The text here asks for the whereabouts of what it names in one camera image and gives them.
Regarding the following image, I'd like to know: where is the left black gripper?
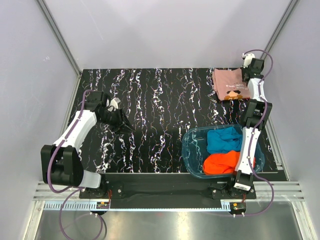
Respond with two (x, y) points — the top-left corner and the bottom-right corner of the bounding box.
(98, 107), (135, 135)

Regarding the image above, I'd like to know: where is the pink t shirt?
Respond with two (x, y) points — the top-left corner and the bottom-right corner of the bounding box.
(212, 68), (250, 101)

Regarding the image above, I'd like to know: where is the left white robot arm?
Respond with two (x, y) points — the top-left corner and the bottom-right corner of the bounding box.
(40, 90), (134, 198)

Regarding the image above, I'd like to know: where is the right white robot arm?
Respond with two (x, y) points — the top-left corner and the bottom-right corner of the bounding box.
(227, 49), (273, 199)

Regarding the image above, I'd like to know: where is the blue transparent plastic bin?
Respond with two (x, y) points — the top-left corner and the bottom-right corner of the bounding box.
(181, 124), (266, 180)

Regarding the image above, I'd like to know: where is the blue t shirt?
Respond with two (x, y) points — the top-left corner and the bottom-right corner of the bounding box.
(206, 127), (243, 154)

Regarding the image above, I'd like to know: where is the left small control board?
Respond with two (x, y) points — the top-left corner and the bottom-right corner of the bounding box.
(96, 201), (110, 209)

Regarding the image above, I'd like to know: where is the small control board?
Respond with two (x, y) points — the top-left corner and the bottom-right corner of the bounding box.
(231, 202), (247, 212)
(96, 201), (110, 209)

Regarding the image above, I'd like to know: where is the orange t shirt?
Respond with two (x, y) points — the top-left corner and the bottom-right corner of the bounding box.
(202, 150), (240, 175)

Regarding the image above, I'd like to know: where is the right small control board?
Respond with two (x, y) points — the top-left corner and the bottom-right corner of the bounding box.
(231, 202), (247, 212)

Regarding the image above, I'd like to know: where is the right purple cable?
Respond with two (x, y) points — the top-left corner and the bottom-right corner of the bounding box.
(243, 49), (276, 216)

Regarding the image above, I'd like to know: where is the purple cable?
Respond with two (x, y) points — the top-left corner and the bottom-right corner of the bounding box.
(47, 89), (108, 240)
(243, 49), (276, 216)

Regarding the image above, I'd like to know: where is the right aluminium corner post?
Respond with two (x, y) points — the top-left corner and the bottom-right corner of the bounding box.
(258, 0), (300, 63)

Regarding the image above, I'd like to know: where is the aluminium corner post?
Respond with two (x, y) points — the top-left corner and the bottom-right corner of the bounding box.
(35, 0), (82, 77)
(258, 0), (300, 63)

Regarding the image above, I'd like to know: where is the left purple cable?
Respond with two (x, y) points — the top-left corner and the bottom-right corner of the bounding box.
(47, 89), (108, 240)

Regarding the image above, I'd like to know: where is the left aluminium corner post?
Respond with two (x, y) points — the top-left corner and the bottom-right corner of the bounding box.
(35, 0), (82, 77)

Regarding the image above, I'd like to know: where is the aluminium frame rail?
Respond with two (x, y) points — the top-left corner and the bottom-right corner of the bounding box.
(32, 181), (306, 202)

